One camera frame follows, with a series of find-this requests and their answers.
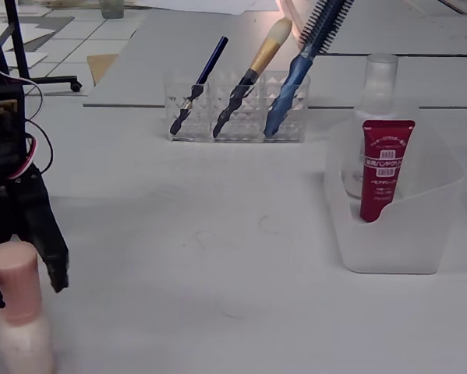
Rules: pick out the pink lotion bottle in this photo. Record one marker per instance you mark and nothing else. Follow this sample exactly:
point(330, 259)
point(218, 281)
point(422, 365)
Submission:
point(18, 280)

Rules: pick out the clear spray bottle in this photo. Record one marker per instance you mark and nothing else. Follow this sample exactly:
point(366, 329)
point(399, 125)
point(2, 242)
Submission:
point(381, 85)

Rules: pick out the black stand with caster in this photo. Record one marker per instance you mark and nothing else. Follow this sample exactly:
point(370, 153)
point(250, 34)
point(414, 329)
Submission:
point(16, 39)

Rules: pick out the brown cardboard piece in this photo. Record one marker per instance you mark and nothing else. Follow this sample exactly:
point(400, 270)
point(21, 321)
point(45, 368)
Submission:
point(102, 66)

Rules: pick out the clear acrylic organizer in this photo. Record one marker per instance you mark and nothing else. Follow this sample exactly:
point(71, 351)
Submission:
point(252, 121)

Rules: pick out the dark blue cosmetic pencil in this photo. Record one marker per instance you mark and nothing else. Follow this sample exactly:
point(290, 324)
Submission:
point(213, 58)

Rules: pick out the blue round hairbrush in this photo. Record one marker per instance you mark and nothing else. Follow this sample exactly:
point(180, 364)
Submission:
point(299, 70)

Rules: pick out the pink plastic tube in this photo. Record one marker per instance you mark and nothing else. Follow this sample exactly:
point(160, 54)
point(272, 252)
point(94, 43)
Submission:
point(289, 15)

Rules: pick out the frosted plastic bin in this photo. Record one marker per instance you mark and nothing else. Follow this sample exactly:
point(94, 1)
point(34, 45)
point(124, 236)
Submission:
point(393, 253)

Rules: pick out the red hand cream tube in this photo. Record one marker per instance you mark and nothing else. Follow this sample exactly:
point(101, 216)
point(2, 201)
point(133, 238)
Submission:
point(385, 167)

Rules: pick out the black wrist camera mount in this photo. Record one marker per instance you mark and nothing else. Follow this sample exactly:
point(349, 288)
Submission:
point(3, 128)

